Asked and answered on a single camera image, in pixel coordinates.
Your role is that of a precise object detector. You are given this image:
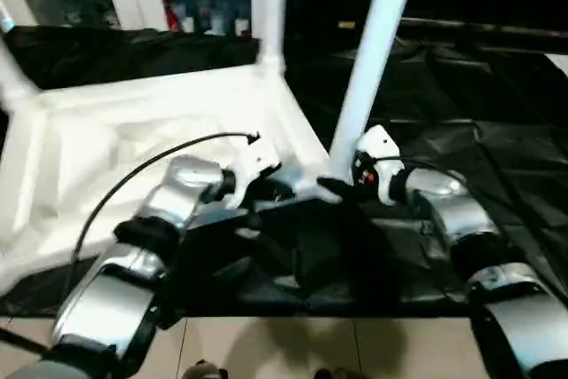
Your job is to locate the white plastic table top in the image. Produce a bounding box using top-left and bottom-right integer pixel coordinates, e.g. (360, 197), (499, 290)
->
(0, 63), (338, 296)

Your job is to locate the dark metal rod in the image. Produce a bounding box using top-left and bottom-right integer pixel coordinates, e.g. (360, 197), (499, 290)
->
(401, 18), (568, 41)

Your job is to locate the white flat object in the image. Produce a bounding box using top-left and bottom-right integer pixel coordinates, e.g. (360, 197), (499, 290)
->
(545, 53), (568, 74)

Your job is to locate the black left camera cable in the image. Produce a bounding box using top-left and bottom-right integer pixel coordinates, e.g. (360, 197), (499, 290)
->
(66, 130), (262, 282)

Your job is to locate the black metal frame strut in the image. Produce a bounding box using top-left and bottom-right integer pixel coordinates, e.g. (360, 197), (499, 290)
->
(0, 328), (45, 353)

